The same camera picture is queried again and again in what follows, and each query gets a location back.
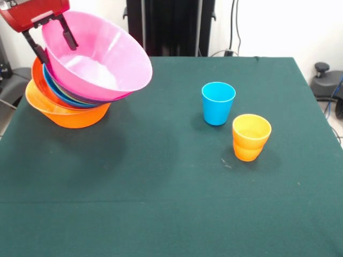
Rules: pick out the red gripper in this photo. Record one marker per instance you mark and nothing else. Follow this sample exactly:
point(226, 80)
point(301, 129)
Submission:
point(29, 13)

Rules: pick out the black chair base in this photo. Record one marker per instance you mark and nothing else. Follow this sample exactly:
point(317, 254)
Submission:
point(325, 83)

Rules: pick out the dark green table cloth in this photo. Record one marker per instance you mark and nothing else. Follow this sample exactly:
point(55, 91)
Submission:
point(160, 187)

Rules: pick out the orange cup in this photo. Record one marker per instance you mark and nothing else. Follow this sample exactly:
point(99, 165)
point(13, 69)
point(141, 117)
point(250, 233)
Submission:
point(247, 155)
point(250, 131)

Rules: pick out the green bowl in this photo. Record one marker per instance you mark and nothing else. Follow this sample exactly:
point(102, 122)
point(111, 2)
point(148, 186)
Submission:
point(62, 96)

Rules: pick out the orange bowl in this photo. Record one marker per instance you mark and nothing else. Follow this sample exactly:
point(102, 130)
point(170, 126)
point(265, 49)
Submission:
point(75, 119)

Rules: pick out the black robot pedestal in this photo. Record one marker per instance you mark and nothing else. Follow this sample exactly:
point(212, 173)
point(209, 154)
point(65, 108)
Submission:
point(171, 26)

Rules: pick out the blue cup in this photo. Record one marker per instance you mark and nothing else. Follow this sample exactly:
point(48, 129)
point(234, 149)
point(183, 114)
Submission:
point(218, 107)

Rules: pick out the red bowl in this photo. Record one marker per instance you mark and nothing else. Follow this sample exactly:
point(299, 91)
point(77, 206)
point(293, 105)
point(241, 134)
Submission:
point(37, 77)

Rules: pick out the large blue bowl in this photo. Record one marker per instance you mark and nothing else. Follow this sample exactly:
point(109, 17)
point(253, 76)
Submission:
point(49, 85)

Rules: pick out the pink bowl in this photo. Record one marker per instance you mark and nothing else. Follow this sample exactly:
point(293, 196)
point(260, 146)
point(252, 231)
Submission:
point(107, 53)

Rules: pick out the black office chair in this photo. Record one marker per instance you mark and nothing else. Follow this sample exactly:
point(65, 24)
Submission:
point(13, 83)

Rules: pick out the purple bowl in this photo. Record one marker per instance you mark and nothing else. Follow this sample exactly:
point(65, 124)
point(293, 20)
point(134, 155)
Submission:
point(91, 101)

